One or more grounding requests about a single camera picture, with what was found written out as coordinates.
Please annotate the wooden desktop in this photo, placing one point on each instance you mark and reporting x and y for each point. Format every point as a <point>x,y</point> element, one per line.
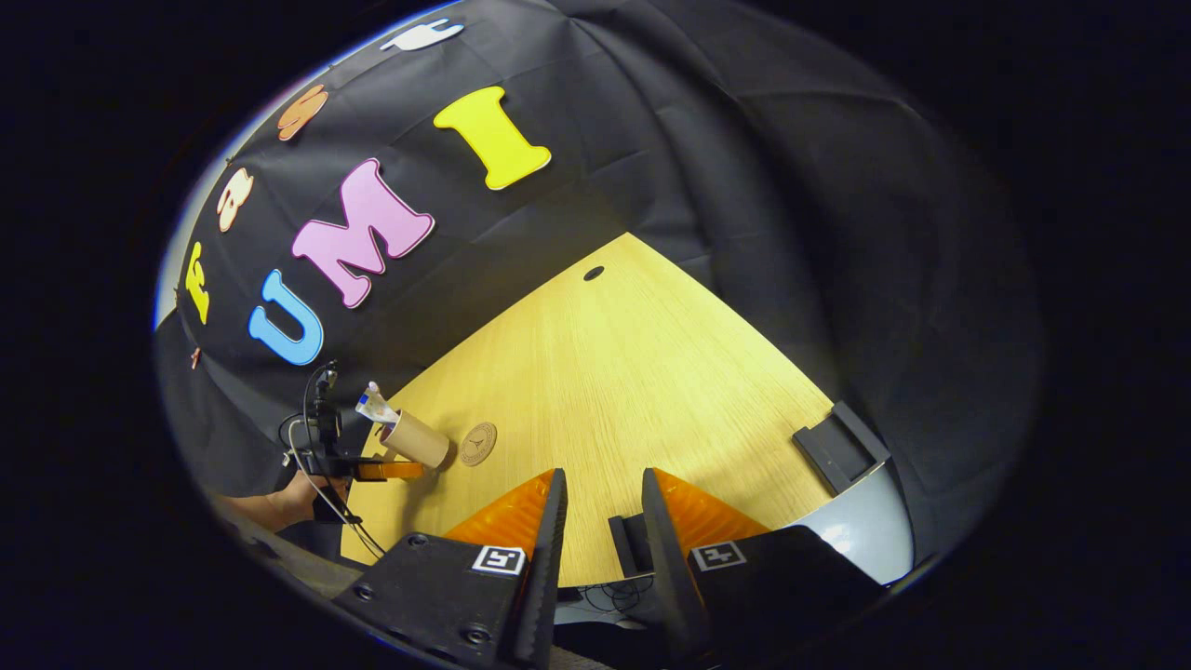
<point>614,400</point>

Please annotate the beige cup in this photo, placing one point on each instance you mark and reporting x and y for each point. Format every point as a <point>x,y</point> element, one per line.
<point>419,439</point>

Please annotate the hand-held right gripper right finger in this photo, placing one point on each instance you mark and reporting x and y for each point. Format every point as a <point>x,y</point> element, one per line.
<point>665,577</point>

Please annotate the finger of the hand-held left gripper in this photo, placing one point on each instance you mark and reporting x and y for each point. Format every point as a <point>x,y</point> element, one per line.
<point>391,470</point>

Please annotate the white toothpaste tube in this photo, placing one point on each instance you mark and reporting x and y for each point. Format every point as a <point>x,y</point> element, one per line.
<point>376,405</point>

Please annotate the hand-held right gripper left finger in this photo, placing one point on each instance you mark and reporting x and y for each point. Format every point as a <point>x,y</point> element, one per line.
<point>549,577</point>

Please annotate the black desk clamp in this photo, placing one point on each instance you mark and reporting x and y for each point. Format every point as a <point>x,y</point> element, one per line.
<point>631,544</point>
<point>842,447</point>

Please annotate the round brown coaster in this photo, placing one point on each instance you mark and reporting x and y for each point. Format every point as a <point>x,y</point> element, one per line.
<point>477,443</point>

